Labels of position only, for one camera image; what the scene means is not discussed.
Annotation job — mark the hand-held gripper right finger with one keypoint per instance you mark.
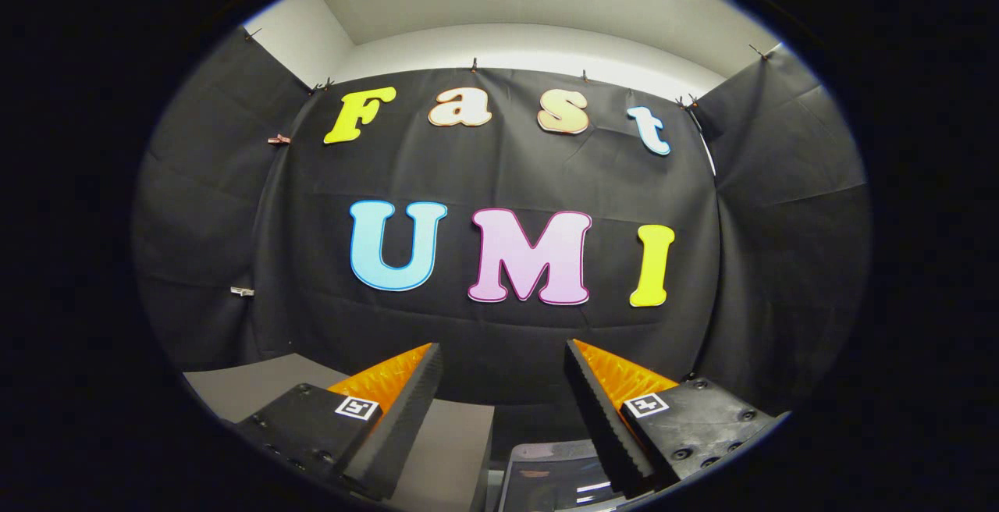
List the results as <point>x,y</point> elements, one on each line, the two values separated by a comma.
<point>601,418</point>

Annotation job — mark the pink cloth clip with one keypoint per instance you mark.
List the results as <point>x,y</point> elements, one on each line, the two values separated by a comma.
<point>279,139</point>

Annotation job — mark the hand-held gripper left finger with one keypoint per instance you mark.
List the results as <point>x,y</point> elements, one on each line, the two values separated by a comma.
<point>406,422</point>

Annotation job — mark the row of black cloth clips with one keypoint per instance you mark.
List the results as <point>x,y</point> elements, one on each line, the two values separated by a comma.
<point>474,66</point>

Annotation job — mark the white cloth clip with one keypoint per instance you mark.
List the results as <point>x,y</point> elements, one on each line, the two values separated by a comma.
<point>242,291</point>

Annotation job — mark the black backdrop cloth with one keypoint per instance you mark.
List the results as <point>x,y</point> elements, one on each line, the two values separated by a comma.
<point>507,176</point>

